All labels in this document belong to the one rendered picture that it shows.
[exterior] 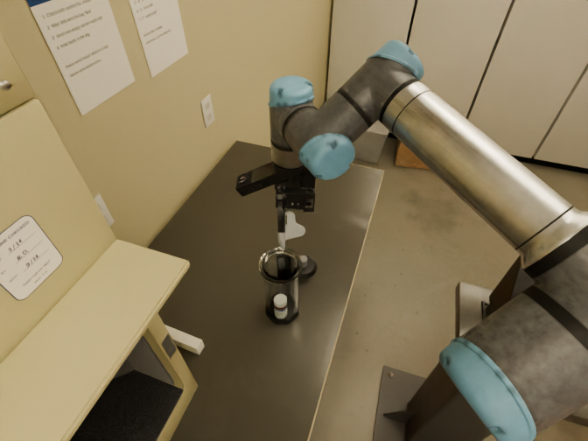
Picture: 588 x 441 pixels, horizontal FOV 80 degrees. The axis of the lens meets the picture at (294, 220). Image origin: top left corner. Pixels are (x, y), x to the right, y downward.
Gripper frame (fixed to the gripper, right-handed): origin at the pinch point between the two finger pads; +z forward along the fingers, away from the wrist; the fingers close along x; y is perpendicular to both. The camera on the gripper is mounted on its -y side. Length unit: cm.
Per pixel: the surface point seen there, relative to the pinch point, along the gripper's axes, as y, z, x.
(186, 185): -39, 32, 50
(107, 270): -20.8, -25.3, -30.3
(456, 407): 57, 63, -23
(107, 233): -21.9, -27.0, -25.5
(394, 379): 56, 124, 6
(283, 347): 0.7, 31.7, -16.0
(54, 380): -21, -26, -44
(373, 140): 71, 105, 191
